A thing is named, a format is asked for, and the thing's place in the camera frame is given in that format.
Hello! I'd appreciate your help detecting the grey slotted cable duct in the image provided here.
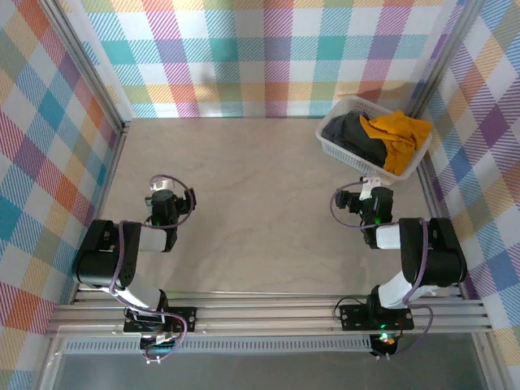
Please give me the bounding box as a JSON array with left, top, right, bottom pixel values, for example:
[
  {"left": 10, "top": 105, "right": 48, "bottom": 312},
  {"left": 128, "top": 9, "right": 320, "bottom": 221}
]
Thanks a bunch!
[{"left": 63, "top": 339, "right": 373, "bottom": 355}]

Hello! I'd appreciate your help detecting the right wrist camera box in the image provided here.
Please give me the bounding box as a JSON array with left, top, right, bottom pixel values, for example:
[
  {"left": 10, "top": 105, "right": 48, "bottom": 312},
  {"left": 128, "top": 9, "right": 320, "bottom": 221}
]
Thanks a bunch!
[{"left": 335, "top": 189, "right": 362, "bottom": 215}]

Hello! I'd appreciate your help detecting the white plastic basket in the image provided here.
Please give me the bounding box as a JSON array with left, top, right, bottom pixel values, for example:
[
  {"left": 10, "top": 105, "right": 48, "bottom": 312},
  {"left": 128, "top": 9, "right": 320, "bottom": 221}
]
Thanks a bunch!
[{"left": 315, "top": 96, "right": 434, "bottom": 187}]

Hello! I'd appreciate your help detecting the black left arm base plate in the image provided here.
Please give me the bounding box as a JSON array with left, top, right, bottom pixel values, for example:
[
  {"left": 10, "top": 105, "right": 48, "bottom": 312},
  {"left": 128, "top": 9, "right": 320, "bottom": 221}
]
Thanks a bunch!
[{"left": 123, "top": 306, "right": 198, "bottom": 335}]

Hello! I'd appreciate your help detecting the yellow t-shirt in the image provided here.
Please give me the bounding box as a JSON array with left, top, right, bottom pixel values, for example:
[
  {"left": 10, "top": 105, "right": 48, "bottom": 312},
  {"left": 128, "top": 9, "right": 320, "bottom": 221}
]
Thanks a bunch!
[{"left": 359, "top": 109, "right": 434, "bottom": 178}]

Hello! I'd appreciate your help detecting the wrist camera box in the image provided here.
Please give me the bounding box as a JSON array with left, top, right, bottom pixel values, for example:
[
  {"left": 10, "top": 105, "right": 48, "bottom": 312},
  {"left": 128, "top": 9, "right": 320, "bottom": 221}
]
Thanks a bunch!
[
  {"left": 181, "top": 188, "right": 199, "bottom": 215},
  {"left": 335, "top": 189, "right": 362, "bottom": 215}
]

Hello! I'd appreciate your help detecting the navy t-shirt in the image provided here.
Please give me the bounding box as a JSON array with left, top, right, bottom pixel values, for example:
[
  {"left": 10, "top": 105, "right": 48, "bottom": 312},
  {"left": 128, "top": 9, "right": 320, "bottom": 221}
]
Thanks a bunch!
[{"left": 320, "top": 113, "right": 350, "bottom": 145}]

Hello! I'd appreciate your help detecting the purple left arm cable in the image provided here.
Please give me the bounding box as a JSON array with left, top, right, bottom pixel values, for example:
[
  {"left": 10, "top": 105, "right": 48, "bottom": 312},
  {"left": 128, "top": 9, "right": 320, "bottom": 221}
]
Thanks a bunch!
[{"left": 109, "top": 174, "right": 193, "bottom": 365}]

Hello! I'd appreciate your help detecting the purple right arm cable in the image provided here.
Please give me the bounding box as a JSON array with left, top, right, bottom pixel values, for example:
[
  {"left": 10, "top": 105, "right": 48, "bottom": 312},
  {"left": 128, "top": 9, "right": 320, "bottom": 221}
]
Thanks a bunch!
[{"left": 331, "top": 180, "right": 435, "bottom": 361}]

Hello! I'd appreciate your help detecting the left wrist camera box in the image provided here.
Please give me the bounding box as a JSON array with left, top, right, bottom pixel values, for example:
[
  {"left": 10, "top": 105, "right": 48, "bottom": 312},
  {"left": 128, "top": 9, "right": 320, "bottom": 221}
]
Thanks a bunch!
[{"left": 181, "top": 188, "right": 199, "bottom": 215}]

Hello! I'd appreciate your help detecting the aluminium frame post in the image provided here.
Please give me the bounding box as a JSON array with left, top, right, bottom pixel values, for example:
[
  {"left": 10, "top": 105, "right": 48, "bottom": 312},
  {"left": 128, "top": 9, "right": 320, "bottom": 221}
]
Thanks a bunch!
[
  {"left": 38, "top": 0, "right": 132, "bottom": 137},
  {"left": 405, "top": 0, "right": 487, "bottom": 121}
]

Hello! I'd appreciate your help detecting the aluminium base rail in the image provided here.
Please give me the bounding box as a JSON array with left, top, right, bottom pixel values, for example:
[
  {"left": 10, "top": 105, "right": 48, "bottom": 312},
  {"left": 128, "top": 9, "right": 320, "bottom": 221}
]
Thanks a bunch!
[{"left": 48, "top": 290, "right": 492, "bottom": 338}]

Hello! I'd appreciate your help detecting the black t-shirt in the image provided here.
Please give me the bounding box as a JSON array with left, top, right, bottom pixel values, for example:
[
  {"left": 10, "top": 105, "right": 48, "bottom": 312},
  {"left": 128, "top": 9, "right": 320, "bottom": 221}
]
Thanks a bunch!
[{"left": 339, "top": 111, "right": 389, "bottom": 170}]

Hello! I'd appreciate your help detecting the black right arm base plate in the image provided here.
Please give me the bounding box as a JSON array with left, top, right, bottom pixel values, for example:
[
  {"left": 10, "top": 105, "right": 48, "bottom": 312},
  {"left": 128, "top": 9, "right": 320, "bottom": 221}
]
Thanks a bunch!
[{"left": 339, "top": 304, "right": 415, "bottom": 331}]

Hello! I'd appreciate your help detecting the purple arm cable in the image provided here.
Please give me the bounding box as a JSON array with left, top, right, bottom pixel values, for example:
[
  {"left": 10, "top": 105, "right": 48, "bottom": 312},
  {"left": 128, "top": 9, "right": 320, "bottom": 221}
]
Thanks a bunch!
[
  {"left": 331, "top": 180, "right": 435, "bottom": 361},
  {"left": 109, "top": 174, "right": 193, "bottom": 365}
]

